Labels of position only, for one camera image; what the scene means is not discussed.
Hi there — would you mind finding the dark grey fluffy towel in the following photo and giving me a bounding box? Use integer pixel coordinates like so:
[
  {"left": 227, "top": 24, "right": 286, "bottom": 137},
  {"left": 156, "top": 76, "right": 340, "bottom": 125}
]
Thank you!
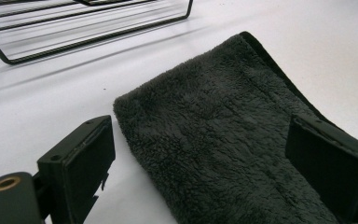
[{"left": 113, "top": 31, "right": 358, "bottom": 224}]

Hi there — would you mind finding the black wire rack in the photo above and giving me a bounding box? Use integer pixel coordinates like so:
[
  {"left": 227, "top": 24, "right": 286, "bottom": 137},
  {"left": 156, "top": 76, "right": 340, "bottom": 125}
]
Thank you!
[{"left": 0, "top": 0, "right": 195, "bottom": 66}]

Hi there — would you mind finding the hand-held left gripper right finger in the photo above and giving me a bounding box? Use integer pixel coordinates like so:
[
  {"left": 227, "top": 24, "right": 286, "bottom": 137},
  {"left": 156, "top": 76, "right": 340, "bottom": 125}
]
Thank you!
[{"left": 284, "top": 113, "right": 358, "bottom": 224}]

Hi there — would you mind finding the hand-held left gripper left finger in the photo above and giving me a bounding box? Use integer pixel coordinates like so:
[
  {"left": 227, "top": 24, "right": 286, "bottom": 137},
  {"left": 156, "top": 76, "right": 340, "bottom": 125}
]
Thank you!
[{"left": 36, "top": 115, "right": 117, "bottom": 224}]

